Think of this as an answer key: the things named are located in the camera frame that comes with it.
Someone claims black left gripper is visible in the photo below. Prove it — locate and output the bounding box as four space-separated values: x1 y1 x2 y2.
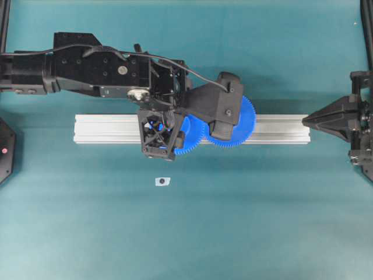
136 58 187 160

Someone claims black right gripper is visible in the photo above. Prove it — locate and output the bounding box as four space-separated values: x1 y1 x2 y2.
302 71 372 175

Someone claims small blue plastic gear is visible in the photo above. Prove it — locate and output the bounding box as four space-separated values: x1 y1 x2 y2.
147 113 205 156

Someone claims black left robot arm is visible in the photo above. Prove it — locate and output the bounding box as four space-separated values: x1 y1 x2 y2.
1 33 187 160

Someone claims large blue plastic gear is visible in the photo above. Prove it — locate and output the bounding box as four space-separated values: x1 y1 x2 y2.
205 96 256 148

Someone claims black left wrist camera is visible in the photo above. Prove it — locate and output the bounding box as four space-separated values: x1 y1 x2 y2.
182 72 244 141

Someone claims silver aluminium extrusion rail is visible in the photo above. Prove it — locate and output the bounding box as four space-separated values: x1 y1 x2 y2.
73 114 311 145

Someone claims black camera cable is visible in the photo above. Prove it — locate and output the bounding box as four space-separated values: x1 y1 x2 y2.
11 43 231 93

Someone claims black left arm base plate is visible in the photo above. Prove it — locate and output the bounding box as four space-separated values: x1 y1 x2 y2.
0 119 16 184

